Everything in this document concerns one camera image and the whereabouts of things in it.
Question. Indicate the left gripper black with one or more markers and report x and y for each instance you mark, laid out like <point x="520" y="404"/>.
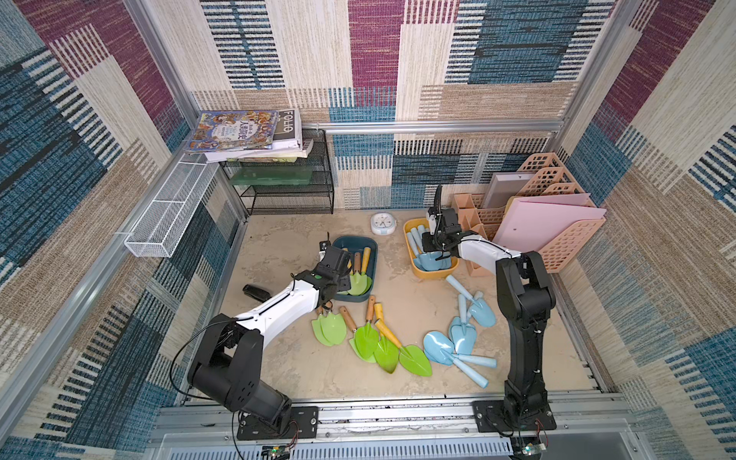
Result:
<point x="345" y="282"/>

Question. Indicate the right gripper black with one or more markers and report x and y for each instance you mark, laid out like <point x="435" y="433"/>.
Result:
<point x="436" y="218"/>

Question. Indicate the blue shovel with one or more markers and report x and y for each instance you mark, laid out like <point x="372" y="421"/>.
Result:
<point x="436" y="260"/>
<point x="440" y="349"/>
<point x="462" y="333"/>
<point x="418" y="264"/>
<point x="463" y="363"/>
<point x="472" y="305"/>
<point x="412" y="245"/>
<point x="417" y="236"/>

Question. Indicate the dark teal storage box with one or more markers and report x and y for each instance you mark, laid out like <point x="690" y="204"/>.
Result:
<point x="355" y="244"/>

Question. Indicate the green shovel wooden handle hidden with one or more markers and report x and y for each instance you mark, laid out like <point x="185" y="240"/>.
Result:
<point x="351" y="326"/>

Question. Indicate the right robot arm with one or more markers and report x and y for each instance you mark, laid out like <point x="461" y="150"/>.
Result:
<point x="525" y="298"/>

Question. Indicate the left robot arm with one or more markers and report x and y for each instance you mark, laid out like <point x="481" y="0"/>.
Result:
<point x="228" y="363"/>

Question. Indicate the yellow storage box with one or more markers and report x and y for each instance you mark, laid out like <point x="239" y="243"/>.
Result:
<point x="423" y="226"/>

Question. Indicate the small white alarm clock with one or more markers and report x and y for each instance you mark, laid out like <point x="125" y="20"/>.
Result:
<point x="383" y="224"/>

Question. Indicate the small black device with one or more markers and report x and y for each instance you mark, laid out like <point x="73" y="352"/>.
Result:
<point x="257" y="293"/>

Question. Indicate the grey folder in organizer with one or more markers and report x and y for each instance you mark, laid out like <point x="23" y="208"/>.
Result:
<point x="503" y="186"/>

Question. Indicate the pink file folder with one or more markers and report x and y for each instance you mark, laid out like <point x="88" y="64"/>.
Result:
<point x="529" y="225"/>

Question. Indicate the green mat on shelf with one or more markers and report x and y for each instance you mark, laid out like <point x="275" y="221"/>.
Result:
<point x="272" y="176"/>

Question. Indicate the white book stack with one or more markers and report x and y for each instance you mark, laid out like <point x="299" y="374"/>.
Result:
<point x="289" y="143"/>

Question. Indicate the colourful picture book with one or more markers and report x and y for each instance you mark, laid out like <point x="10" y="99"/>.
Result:
<point x="233" y="131"/>

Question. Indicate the black wire shelf rack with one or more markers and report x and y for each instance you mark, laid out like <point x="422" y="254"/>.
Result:
<point x="302" y="187"/>

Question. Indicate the green shovel yellow handle right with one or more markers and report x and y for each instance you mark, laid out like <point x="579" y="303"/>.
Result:
<point x="412" y="358"/>

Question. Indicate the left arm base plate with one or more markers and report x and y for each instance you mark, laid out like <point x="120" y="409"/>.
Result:
<point x="301" y="422"/>

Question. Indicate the white wire mesh basket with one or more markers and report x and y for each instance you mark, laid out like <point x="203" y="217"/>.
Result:
<point x="160" y="229"/>

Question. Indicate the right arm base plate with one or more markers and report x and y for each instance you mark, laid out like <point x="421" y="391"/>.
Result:
<point x="493" y="416"/>

